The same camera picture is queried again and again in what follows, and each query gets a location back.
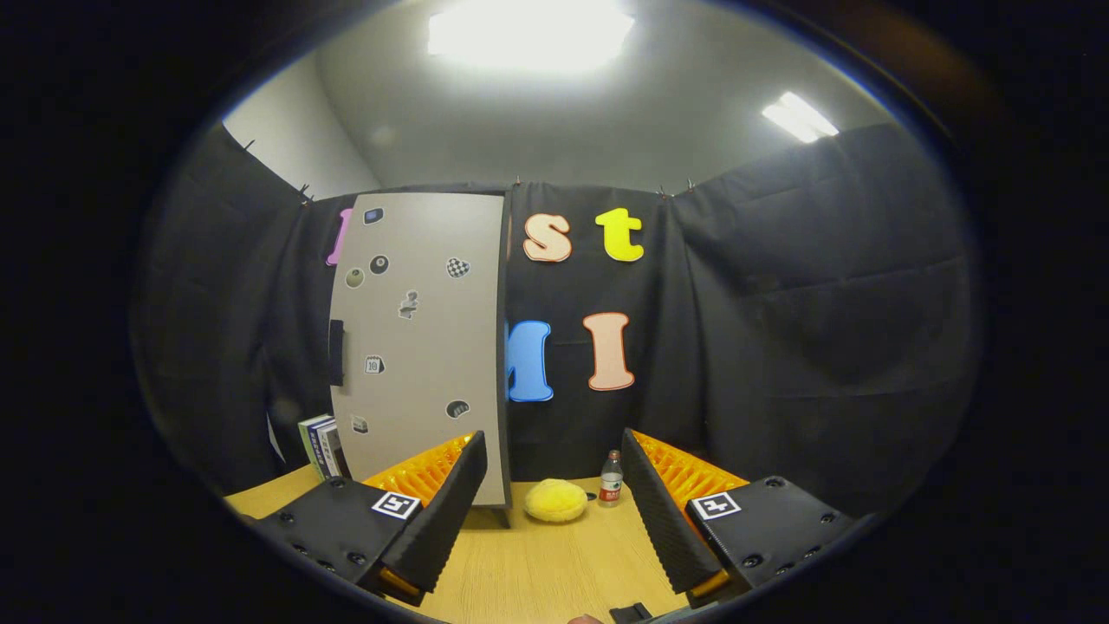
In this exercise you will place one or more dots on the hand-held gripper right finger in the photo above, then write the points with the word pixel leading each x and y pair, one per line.
pixel 663 520

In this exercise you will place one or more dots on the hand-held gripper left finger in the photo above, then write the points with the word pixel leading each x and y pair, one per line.
pixel 446 520

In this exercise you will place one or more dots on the dark grey shoe cabinet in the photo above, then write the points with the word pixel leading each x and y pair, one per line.
pixel 503 433

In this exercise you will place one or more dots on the small clear bottle red label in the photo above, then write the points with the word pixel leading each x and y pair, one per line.
pixel 611 485

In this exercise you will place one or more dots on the yellow plush toy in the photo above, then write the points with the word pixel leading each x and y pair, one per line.
pixel 556 501

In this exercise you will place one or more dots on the dark blue book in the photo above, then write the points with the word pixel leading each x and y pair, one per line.
pixel 319 451

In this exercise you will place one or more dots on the narrow ceiling light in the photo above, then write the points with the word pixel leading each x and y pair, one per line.
pixel 799 117

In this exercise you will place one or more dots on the large ceiling light panel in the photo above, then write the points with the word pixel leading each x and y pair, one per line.
pixel 528 35

